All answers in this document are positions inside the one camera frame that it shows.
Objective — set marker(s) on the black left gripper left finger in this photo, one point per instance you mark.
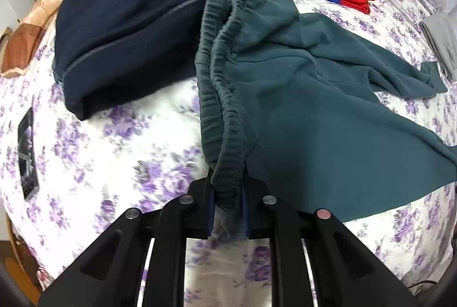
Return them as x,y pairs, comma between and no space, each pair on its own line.
139,260

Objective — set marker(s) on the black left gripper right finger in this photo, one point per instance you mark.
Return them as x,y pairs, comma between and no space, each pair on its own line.
315,259

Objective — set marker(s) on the dark teal sweatpants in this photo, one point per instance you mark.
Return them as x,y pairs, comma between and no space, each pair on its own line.
291,99

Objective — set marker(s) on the purple floral bed sheet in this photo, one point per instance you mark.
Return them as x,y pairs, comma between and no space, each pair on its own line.
146,152

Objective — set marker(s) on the black phone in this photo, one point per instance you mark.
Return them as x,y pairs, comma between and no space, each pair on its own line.
26,158

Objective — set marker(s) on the orange brown blanket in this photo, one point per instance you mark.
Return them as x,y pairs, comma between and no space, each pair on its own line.
18,47

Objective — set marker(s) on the navy blue folded pants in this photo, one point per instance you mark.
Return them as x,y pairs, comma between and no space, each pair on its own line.
110,52

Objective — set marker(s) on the grey folded garment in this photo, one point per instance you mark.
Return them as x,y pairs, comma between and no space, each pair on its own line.
440,31

